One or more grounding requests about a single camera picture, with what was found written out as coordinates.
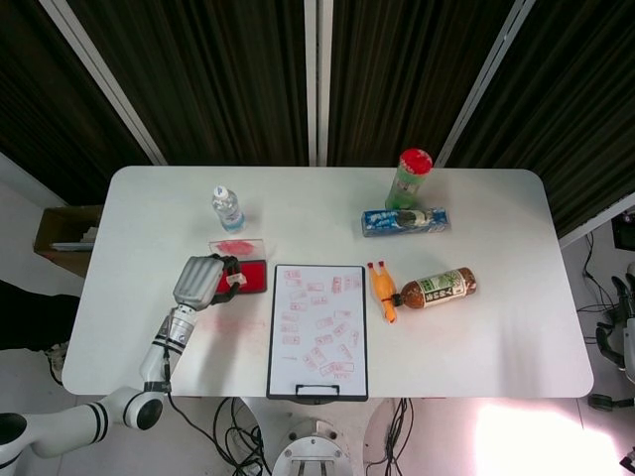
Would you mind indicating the blue cookie box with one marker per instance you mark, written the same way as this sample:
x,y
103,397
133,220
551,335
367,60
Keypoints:
x,y
387,223

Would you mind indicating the cardboard box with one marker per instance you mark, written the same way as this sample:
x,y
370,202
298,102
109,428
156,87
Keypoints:
x,y
62,230

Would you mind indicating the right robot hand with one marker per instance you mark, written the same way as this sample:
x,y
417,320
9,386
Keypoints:
x,y
626,332

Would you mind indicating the black clipboard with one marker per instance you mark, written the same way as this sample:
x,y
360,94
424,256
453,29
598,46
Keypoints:
x,y
269,347

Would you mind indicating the white partition post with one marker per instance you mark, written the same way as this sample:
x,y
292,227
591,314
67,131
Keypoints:
x,y
483,82
104,82
317,82

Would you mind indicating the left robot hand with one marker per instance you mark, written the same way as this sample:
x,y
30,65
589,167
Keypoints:
x,y
198,282

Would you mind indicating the yellow rubber chicken toy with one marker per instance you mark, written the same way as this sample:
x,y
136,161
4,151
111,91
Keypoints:
x,y
383,292

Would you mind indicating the person leg black trousers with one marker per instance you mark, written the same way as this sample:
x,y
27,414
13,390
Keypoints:
x,y
30,317

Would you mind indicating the clear water bottle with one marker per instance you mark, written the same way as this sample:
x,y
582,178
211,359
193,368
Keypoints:
x,y
230,213

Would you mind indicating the green chip can red lid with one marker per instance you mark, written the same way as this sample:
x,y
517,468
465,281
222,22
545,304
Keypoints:
x,y
406,186

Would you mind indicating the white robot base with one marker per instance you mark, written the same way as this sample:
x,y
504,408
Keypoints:
x,y
310,451

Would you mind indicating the brown tea bottle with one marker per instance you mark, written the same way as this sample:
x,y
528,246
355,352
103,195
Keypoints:
x,y
436,290

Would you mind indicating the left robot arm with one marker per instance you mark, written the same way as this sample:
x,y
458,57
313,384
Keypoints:
x,y
159,354

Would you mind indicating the red ink pad clear lid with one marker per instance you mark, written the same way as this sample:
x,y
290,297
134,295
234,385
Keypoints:
x,y
254,276

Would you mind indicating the white paper with red stamps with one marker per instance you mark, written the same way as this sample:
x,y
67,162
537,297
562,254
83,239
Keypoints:
x,y
317,297

